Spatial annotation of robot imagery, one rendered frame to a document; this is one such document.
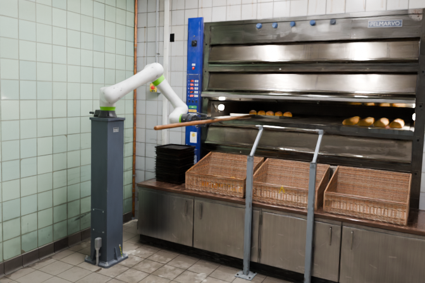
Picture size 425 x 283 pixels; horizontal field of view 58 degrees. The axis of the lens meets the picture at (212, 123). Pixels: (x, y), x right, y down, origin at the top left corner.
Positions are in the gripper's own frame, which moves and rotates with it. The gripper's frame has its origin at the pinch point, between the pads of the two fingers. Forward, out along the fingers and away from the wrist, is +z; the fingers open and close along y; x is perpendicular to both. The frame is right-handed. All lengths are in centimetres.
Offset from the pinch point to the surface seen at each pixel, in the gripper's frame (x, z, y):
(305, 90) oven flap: -48, 64, -28
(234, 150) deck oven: -54, -1, 31
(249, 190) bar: 7, 39, 51
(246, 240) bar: 7, 39, 91
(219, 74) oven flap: -56, -21, -40
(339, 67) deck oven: -53, 91, -47
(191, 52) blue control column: -51, -49, -61
